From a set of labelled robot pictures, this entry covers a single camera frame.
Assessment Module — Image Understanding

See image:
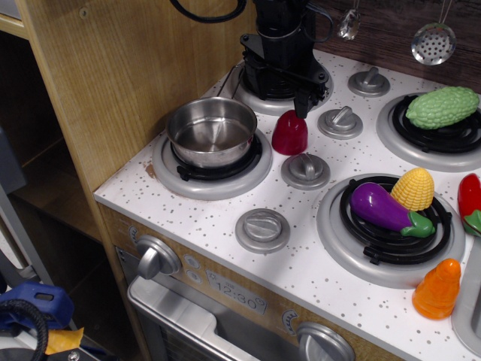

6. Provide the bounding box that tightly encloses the black braided cable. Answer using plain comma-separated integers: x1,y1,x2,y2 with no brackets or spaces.
0,299,50,361

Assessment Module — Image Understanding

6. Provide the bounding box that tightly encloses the blue clamp tool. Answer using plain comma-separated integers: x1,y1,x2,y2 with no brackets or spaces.
1,281,74,329

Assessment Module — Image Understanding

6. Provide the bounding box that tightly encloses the back right stove burner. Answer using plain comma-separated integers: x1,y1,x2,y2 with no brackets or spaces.
376,93,480,173

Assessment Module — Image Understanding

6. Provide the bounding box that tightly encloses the stainless steel pan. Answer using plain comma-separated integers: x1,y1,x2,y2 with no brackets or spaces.
166,96,258,168

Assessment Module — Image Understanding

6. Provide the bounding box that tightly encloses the purple toy eggplant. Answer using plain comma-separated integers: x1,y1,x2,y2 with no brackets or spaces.
349,182,436,238

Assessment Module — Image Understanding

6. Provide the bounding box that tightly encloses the yellow tape piece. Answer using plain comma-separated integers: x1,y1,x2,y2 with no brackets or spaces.
45,327,84,356

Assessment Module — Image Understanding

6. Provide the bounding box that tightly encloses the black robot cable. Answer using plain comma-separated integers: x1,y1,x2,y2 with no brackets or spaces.
168,0,248,22

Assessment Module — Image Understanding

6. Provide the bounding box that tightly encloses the orange toy carrot piece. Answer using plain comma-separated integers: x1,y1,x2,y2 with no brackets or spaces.
412,259,461,320

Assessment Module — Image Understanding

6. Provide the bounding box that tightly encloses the silver stove knob front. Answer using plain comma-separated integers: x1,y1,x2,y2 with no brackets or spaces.
234,208,291,254

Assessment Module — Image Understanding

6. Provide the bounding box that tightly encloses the silver stove knob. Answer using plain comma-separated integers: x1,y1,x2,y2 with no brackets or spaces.
234,208,291,254
317,106,363,140
281,153,331,190
347,67,391,98

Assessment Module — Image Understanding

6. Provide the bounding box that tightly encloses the silver stove knob back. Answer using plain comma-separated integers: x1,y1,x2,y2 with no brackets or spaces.
347,67,391,98

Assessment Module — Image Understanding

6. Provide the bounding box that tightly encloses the green toy bitter gourd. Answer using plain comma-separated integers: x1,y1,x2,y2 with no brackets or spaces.
406,86,479,130

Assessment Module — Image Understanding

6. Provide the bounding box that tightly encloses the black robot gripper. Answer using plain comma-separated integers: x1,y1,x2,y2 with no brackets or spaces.
240,23,320,119

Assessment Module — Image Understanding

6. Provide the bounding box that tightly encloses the silver oven knob left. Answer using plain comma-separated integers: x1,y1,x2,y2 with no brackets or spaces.
136,235,182,280

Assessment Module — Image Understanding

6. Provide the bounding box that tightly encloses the silver oven knob right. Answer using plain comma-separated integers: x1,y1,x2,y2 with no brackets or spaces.
297,322,355,361

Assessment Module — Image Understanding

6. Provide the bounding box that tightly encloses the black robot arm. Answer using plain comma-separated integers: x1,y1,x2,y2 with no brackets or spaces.
240,1,329,118

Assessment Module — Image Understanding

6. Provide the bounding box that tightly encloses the silver stove knob lower middle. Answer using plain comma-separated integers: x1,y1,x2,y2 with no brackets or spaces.
281,153,331,190

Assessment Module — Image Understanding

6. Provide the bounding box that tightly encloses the silver oven knob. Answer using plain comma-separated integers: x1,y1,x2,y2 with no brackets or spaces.
297,322,355,361
136,235,182,280

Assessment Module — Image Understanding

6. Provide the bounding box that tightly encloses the wooden side shelf unit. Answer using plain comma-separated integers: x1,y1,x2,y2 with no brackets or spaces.
0,0,151,361

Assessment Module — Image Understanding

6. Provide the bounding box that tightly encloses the yellow toy corn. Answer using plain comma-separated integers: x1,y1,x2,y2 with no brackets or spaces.
391,168,434,211

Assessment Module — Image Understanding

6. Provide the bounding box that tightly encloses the front right stove burner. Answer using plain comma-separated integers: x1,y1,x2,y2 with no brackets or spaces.
316,174,466,289

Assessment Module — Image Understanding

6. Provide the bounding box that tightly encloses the hanging slotted skimmer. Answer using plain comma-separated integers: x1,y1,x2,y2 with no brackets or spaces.
410,1,457,66

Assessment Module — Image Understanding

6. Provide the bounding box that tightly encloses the silver stove knob upper middle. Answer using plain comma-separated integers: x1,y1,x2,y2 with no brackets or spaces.
317,106,363,140

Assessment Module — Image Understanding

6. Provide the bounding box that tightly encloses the grey oven door handle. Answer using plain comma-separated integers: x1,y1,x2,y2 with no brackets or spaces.
126,275,298,361

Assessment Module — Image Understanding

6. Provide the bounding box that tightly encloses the front left stove burner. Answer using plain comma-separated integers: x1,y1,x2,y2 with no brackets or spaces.
152,130,272,201

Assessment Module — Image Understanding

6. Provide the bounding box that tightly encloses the dark red toy sweet potato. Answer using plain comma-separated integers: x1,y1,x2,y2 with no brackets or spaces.
271,110,308,156

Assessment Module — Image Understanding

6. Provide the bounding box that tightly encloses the oven clock display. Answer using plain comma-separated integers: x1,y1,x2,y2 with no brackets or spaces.
205,270,268,315

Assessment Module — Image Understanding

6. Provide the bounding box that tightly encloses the red toy pepper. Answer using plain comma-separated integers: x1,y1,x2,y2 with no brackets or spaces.
458,173,480,237

